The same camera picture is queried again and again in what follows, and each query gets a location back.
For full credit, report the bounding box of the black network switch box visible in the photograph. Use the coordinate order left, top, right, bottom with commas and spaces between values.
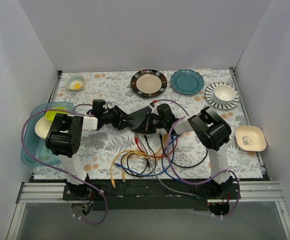
129, 106, 152, 130

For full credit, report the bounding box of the grey ethernet cable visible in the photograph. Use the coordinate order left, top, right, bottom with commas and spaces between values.
134, 132, 198, 196

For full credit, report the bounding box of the red ethernet cable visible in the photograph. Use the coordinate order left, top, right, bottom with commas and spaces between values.
134, 134, 179, 159

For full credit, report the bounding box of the black ethernet cable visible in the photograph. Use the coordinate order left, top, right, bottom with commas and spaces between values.
159, 133, 208, 169
119, 134, 158, 178

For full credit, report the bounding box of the blue ethernet cable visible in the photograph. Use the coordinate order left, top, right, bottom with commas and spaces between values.
114, 141, 175, 178
159, 139, 205, 185

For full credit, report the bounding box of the yellow ethernet cable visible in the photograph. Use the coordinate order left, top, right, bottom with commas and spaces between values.
109, 149, 148, 189
121, 133, 169, 182

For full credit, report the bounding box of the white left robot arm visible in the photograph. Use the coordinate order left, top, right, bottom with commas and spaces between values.
45, 99, 134, 200

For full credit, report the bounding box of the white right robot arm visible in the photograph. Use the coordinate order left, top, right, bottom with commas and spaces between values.
130, 103, 233, 199

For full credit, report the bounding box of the floral tablecloth mat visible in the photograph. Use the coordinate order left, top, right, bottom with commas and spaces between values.
33, 69, 264, 180

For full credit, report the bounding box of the brown rimmed beige plate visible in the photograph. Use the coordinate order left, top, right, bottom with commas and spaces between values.
130, 69, 168, 98

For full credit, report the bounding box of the teal scalloped plate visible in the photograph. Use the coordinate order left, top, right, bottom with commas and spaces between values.
170, 69, 204, 95

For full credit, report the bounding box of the small patterned yellow bowl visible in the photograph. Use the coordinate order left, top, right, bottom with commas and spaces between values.
65, 74, 85, 92

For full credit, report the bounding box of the striped white plate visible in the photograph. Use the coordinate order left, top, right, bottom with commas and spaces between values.
205, 82, 240, 110

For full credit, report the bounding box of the lime green bowl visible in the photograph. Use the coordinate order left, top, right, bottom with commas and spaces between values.
45, 107, 66, 122

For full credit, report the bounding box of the white bowl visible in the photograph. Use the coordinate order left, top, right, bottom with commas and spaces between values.
214, 84, 236, 104

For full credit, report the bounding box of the cream round plate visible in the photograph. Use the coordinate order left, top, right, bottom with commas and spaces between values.
35, 116, 52, 140

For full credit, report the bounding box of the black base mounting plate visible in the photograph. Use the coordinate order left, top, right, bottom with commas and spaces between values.
62, 178, 243, 211

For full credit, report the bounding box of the teal transparent plastic tray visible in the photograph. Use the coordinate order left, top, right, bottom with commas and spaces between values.
24, 101, 74, 165

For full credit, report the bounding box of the cream square panda dish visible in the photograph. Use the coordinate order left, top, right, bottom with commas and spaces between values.
235, 125, 267, 152

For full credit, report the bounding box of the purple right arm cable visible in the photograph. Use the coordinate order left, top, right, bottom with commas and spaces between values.
152, 99, 242, 218

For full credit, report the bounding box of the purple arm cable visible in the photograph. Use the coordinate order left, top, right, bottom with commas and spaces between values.
152, 99, 242, 218
21, 103, 108, 225

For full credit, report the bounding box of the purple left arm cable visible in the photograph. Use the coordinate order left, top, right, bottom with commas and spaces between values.
21, 103, 108, 225

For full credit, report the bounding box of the aluminium frame rail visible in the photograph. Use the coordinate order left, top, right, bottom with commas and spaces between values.
16, 182, 65, 203

